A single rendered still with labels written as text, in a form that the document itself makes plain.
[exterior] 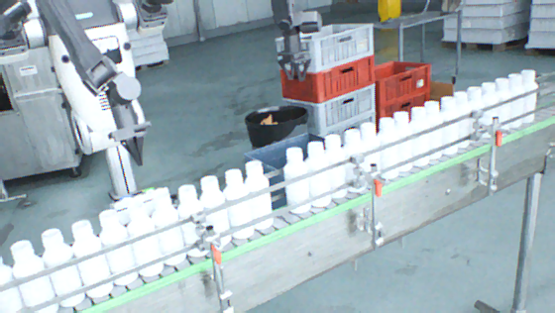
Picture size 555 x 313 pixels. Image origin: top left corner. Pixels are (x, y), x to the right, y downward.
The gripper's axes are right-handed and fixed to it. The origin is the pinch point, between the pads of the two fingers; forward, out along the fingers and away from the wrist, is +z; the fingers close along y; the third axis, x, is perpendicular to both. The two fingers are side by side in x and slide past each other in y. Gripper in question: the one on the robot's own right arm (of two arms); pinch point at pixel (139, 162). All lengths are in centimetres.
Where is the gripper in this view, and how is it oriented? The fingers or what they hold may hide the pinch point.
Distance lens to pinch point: 120.8
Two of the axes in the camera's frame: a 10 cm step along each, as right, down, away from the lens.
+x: -3.7, 0.5, 9.3
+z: 3.0, 9.5, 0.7
